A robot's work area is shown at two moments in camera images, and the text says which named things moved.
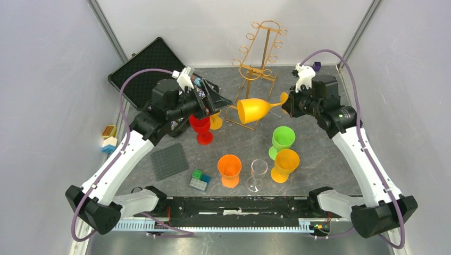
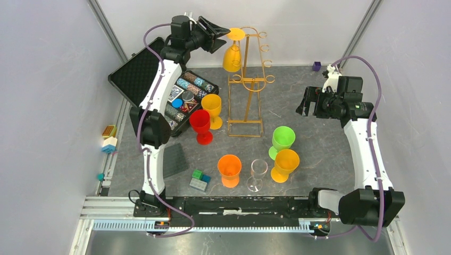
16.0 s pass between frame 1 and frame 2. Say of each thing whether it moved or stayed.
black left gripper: moved
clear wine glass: stayed
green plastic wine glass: stayed
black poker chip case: stayed
